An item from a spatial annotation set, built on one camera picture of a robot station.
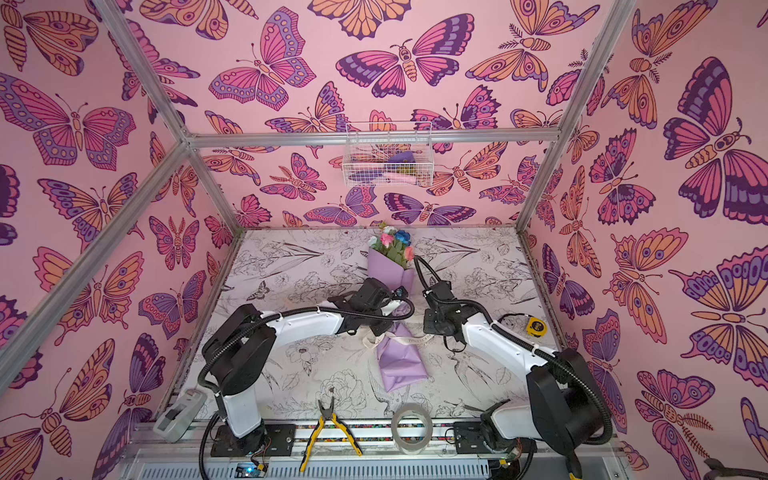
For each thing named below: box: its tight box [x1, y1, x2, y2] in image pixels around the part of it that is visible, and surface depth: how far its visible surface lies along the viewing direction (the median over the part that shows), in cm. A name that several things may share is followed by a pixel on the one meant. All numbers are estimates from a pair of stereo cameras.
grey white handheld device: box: [153, 389, 208, 443], surface depth 77 cm
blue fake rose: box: [396, 229, 411, 246], surface depth 108 cm
